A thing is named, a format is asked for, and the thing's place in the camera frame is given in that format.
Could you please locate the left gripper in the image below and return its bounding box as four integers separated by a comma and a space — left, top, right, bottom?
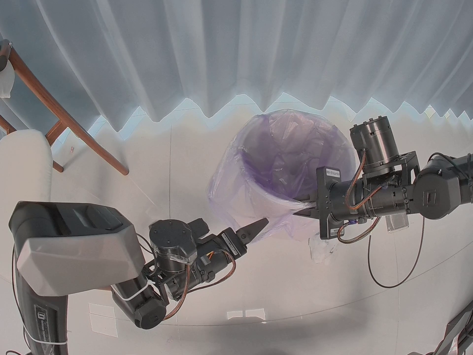
191, 218, 270, 284

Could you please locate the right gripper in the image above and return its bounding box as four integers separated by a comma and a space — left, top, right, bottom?
293, 166, 370, 240

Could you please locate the purple plastic bag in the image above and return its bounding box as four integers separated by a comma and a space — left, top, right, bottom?
207, 107, 361, 244

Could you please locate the clear plastic wrapper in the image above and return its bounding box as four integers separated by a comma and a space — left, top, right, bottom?
308, 234, 340, 264

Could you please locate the white curtain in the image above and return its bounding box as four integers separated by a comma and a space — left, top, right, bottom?
0, 0, 473, 133

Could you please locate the white cushioned wooden chair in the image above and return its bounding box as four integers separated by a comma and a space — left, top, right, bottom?
0, 39, 129, 236

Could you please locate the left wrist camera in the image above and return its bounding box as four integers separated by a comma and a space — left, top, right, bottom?
188, 218, 210, 244

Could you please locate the black cable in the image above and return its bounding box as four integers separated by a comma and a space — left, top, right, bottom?
367, 213, 425, 288

